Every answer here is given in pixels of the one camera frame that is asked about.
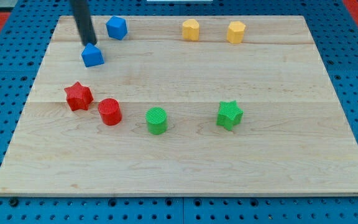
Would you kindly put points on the red cylinder block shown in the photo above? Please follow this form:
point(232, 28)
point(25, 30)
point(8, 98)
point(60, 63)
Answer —
point(109, 111)

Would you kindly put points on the green star block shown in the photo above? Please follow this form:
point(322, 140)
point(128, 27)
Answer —
point(229, 114)

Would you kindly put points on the yellow hexagon block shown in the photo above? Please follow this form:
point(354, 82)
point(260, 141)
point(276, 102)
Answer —
point(235, 32)

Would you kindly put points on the red star block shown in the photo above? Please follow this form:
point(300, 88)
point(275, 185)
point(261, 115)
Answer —
point(78, 97)

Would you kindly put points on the yellow heart block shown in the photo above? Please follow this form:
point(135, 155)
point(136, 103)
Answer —
point(191, 30)

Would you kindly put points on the green cylinder block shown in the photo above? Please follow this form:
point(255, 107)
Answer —
point(156, 119)

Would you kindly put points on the blue cube block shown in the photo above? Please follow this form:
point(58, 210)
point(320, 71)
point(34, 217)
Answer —
point(92, 56)

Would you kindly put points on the wooden board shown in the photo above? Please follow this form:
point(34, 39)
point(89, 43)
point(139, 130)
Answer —
point(293, 140)

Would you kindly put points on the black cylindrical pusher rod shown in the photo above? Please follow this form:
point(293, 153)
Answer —
point(82, 16)

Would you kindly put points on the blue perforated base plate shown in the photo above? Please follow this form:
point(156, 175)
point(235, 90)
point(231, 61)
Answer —
point(24, 40)

